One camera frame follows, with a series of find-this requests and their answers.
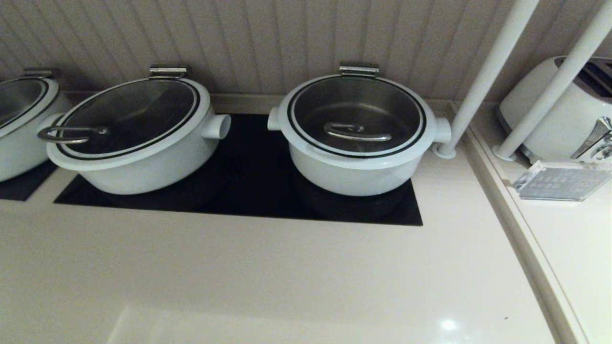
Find white slanted pole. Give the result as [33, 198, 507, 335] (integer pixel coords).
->
[433, 0, 540, 159]
[492, 0, 612, 161]

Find clear acrylic sign holder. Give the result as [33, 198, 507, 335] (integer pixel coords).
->
[513, 160, 612, 202]

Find small black induction cooktop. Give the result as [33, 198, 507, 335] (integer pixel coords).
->
[0, 160, 58, 202]

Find white toaster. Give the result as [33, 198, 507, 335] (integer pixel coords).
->
[496, 56, 612, 163]

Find large black induction cooktop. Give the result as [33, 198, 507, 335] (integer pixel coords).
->
[54, 113, 424, 226]

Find white pot with steel insert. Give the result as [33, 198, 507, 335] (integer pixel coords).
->
[0, 68, 72, 182]
[46, 65, 231, 195]
[267, 64, 452, 197]

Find glass lid with white rim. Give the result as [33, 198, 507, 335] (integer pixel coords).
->
[281, 73, 437, 170]
[0, 76, 60, 139]
[37, 76, 211, 172]

